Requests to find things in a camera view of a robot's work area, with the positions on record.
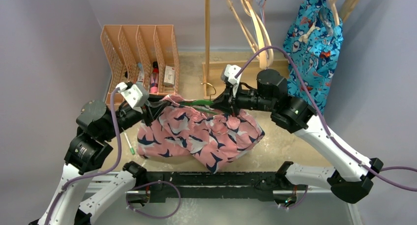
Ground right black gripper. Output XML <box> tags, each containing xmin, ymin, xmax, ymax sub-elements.
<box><xmin>211</xmin><ymin>81</ymin><xmax>276</xmax><ymax>118</ymax></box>

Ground green plastic hanger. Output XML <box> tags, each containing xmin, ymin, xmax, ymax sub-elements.
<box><xmin>179</xmin><ymin>82</ymin><xmax>217</xmax><ymax>107</ymax></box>

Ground pink shark print shorts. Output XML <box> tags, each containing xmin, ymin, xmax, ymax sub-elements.
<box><xmin>137</xmin><ymin>94</ymin><xmax>265</xmax><ymax>173</ymax></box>

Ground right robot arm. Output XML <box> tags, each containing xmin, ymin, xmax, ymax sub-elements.
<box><xmin>211</xmin><ymin>65</ymin><xmax>383</xmax><ymax>204</ymax></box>

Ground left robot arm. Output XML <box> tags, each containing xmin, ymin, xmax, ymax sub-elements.
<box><xmin>31</xmin><ymin>95</ymin><xmax>162</xmax><ymax>225</ymax></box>

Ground blue shark print shorts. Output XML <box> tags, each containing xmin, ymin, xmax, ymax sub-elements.
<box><xmin>283</xmin><ymin>0</ymin><xmax>343</xmax><ymax>113</ymax></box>

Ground wooden clothes rack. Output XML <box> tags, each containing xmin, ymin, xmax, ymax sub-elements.
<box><xmin>202</xmin><ymin>0</ymin><xmax>360</xmax><ymax>92</ymax></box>

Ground pink bottle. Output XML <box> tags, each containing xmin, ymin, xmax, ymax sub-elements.
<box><xmin>149</xmin><ymin>61</ymin><xmax>159</xmax><ymax>93</ymax></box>

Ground white tube in organizer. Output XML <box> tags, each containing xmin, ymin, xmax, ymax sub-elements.
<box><xmin>136</xmin><ymin>62</ymin><xmax>145</xmax><ymax>85</ymax></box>

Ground small white box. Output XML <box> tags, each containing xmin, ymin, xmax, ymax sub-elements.
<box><xmin>163</xmin><ymin>65</ymin><xmax>176</xmax><ymax>87</ymax></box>

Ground green white marker pen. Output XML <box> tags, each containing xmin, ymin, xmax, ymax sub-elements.
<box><xmin>123</xmin><ymin>132</ymin><xmax>135</xmax><ymax>155</ymax></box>

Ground orange plastic file organizer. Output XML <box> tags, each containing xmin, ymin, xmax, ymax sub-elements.
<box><xmin>100</xmin><ymin>25</ymin><xmax>179</xmax><ymax>104</ymax></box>

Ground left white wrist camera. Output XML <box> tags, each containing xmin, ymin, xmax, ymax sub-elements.
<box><xmin>116</xmin><ymin>82</ymin><xmax>149</xmax><ymax>111</ymax></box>

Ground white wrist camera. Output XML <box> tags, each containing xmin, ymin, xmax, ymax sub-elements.
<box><xmin>221</xmin><ymin>64</ymin><xmax>242</xmax><ymax>97</ymax></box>
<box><xmin>116</xmin><ymin>82</ymin><xmax>149</xmax><ymax>111</ymax></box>

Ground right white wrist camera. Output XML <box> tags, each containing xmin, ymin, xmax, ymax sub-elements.
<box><xmin>221</xmin><ymin>64</ymin><xmax>242</xmax><ymax>97</ymax></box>

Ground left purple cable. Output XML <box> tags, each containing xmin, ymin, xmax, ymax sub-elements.
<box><xmin>44</xmin><ymin>87</ymin><xmax>123</xmax><ymax>225</ymax></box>

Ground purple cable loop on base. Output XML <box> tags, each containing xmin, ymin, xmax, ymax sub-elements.
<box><xmin>125</xmin><ymin>180</ymin><xmax>181</xmax><ymax>220</ymax></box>

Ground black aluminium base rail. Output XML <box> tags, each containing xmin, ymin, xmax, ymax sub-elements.
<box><xmin>126</xmin><ymin>171</ymin><xmax>307</xmax><ymax>204</ymax></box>

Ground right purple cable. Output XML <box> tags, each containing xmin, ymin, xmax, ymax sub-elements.
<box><xmin>234</xmin><ymin>46</ymin><xmax>417</xmax><ymax>192</ymax></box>

